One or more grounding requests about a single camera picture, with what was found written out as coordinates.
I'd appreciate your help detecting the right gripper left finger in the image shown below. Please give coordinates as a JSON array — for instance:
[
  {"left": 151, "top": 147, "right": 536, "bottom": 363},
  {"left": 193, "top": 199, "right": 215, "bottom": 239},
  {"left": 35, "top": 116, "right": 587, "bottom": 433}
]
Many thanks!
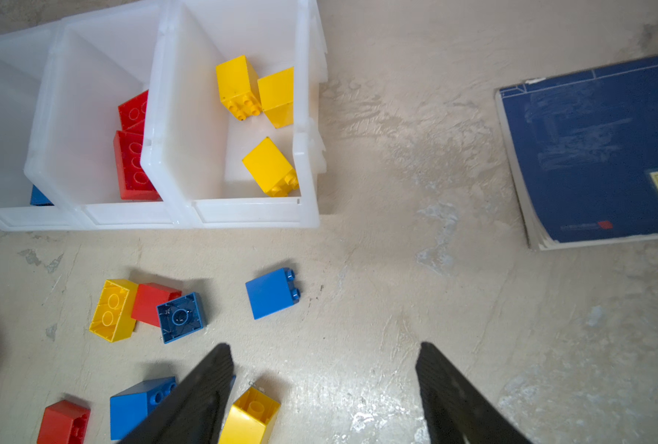
[{"left": 122, "top": 343, "right": 234, "bottom": 444}]

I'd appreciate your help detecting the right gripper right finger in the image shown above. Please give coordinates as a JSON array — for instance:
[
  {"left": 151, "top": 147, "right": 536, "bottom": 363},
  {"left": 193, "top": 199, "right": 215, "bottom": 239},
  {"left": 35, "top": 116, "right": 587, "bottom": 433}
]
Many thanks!
[{"left": 416, "top": 342, "right": 529, "bottom": 443}]

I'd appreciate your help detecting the dark blue hollow lego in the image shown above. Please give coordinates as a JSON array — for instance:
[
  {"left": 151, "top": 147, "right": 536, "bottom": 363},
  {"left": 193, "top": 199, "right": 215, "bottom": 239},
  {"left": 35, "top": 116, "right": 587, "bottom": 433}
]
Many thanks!
[{"left": 156, "top": 292, "right": 206, "bottom": 344}]

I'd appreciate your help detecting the hollow yellow lego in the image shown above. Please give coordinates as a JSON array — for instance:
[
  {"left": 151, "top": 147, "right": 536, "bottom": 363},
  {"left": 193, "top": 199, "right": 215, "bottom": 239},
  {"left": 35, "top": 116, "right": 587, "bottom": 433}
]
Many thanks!
[{"left": 90, "top": 279, "right": 138, "bottom": 342}]

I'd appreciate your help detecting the red square lego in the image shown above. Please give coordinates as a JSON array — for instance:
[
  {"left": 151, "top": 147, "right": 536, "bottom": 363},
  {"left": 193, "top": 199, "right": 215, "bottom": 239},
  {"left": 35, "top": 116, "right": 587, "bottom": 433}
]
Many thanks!
[{"left": 131, "top": 283, "right": 182, "bottom": 327}]

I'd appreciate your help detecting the long red lego brick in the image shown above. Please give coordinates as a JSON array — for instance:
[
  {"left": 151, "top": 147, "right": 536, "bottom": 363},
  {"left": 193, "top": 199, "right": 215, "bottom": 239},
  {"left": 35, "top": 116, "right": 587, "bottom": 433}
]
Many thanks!
[{"left": 114, "top": 131, "right": 161, "bottom": 202}]

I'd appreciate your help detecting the white right bin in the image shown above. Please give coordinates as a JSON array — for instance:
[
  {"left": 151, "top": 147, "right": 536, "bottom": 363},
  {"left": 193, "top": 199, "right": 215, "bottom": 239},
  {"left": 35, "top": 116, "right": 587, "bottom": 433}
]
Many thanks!
[{"left": 141, "top": 1, "right": 328, "bottom": 229}]

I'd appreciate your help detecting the white bin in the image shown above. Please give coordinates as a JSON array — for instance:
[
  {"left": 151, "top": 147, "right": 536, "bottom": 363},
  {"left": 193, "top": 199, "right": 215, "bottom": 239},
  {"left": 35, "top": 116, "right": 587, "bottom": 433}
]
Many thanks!
[
  {"left": 0, "top": 22, "right": 79, "bottom": 231},
  {"left": 24, "top": 1, "right": 181, "bottom": 231},
  {"left": 141, "top": 1, "right": 328, "bottom": 229}
]

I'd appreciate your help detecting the blue book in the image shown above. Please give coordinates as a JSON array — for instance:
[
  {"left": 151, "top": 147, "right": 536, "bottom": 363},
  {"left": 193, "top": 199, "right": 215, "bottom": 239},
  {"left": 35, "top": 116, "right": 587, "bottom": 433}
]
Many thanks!
[{"left": 495, "top": 55, "right": 658, "bottom": 251}]

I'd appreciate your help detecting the white middle bin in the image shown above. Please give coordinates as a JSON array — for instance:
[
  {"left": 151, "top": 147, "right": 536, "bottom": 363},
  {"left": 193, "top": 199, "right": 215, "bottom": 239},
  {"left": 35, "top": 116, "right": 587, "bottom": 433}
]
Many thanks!
[{"left": 24, "top": 1, "right": 181, "bottom": 231}]

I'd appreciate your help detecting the white left bin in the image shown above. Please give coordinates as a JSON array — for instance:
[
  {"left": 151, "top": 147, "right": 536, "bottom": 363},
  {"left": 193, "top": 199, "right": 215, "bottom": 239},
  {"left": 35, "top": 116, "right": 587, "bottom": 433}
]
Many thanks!
[{"left": 0, "top": 22, "right": 79, "bottom": 231}]

